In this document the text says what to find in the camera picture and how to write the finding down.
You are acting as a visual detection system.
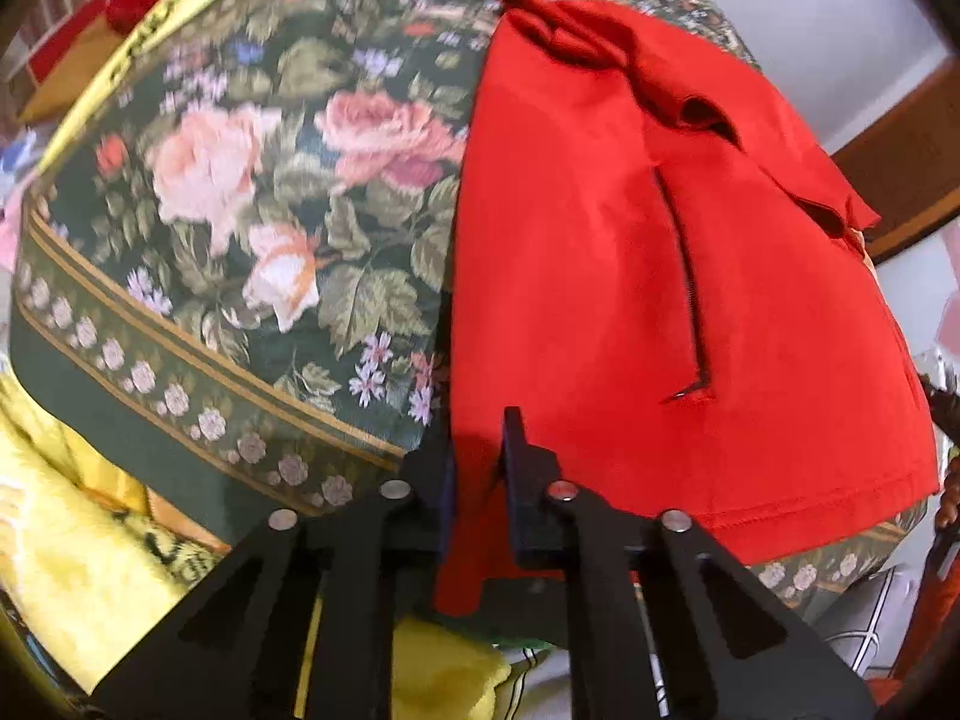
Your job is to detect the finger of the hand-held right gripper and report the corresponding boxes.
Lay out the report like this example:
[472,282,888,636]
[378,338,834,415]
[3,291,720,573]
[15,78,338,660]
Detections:
[919,371,960,458]

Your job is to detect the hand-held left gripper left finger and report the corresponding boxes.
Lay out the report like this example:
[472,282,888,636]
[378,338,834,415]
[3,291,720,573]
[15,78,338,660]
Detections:
[90,427,458,720]

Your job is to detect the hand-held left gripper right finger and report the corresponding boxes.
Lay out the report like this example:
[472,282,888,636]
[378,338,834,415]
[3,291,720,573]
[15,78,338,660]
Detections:
[501,406,875,720]

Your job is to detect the red zip jacket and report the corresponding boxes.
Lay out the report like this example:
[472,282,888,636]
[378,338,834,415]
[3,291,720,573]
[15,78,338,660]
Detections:
[433,0,942,620]

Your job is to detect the green floral blanket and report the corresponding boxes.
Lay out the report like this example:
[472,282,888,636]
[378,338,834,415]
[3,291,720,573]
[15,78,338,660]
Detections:
[9,0,931,616]

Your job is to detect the yellow fluffy blanket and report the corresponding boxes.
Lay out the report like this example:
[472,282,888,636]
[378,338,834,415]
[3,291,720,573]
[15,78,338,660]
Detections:
[0,371,515,720]

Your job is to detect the yellow printed cloth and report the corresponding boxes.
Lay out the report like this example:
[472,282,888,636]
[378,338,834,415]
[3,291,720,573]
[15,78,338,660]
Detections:
[34,0,252,170]

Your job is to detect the wooden door frame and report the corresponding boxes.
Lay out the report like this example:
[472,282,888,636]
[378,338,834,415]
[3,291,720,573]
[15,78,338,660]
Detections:
[831,60,960,265]

